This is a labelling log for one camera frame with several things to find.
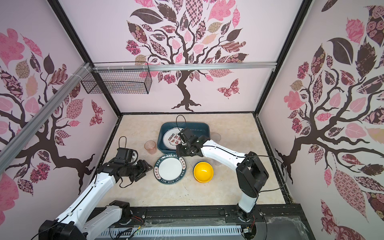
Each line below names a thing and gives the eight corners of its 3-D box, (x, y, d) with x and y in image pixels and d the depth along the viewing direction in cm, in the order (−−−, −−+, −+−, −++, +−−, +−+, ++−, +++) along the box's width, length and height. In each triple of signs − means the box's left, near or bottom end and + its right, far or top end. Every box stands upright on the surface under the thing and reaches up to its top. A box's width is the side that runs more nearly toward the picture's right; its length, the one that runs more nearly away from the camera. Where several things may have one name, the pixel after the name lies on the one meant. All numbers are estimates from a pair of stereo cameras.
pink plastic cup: (145, 154, 98) (143, 149, 93) (147, 145, 103) (145, 140, 97) (156, 154, 98) (154, 149, 93) (158, 145, 103) (156, 140, 98)
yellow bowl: (193, 185, 85) (193, 179, 77) (193, 168, 92) (193, 161, 84) (212, 185, 85) (214, 179, 77) (211, 168, 92) (212, 161, 84)
